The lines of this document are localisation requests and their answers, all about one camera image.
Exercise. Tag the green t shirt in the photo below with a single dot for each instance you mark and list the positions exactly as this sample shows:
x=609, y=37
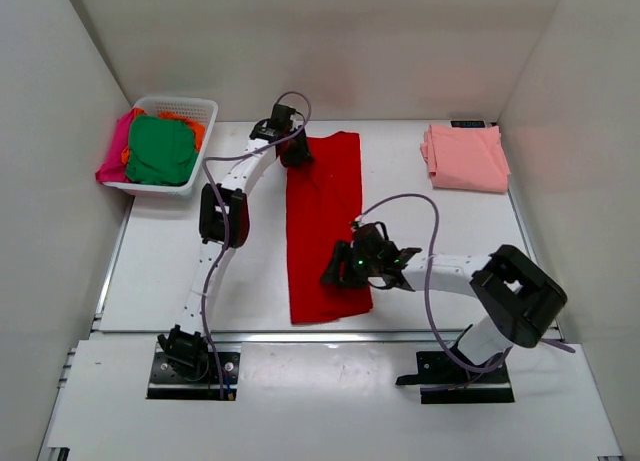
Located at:
x=160, y=152

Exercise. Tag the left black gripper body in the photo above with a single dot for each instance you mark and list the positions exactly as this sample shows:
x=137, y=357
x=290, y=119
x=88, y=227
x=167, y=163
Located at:
x=293, y=132

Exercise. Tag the aluminium table rail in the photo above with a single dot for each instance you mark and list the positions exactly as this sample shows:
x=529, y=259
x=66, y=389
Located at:
x=305, y=337

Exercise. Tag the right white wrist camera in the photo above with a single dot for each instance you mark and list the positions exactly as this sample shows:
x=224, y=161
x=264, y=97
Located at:
x=356, y=224

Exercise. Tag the orange t shirt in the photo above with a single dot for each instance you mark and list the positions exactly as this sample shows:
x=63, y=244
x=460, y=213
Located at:
x=196, y=128

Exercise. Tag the white plastic basket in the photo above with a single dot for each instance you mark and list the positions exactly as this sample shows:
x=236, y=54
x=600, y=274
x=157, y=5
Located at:
x=203, y=112

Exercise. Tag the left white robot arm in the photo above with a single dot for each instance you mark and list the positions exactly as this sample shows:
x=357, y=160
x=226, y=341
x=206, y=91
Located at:
x=223, y=227

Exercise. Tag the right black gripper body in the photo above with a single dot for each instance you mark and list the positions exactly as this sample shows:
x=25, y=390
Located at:
x=369, y=267

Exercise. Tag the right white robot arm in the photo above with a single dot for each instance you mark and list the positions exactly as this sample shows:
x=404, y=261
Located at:
x=521, y=301

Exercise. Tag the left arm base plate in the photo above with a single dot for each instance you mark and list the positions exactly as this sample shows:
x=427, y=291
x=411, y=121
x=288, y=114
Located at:
x=207, y=376

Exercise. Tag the folded pink t shirt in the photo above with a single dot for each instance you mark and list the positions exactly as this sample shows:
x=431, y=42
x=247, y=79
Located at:
x=465, y=159

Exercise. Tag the red t shirt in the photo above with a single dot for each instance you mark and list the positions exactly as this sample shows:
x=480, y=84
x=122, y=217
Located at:
x=322, y=199

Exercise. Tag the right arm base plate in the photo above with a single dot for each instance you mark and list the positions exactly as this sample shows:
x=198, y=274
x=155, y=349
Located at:
x=441, y=381

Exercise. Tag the magenta t shirt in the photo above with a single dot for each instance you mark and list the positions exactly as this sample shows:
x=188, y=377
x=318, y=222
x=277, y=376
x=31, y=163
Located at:
x=113, y=169

